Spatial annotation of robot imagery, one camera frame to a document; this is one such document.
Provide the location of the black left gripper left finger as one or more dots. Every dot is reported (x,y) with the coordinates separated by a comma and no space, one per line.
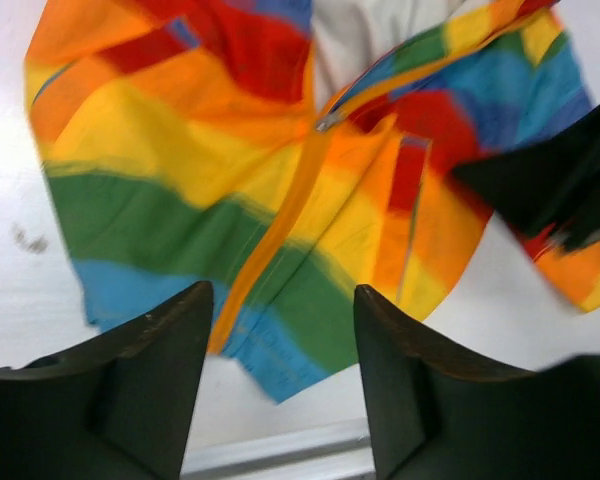
(118,406)

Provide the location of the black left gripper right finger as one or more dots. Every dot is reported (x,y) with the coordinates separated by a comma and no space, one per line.
(438,410)

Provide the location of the rainbow striped jacket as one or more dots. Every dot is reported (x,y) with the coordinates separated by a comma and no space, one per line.
(285,152)

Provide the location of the aluminium table frame rail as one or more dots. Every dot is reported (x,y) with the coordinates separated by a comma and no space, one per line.
(338,451)

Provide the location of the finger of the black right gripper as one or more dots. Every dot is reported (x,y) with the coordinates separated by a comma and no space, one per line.
(552,186)

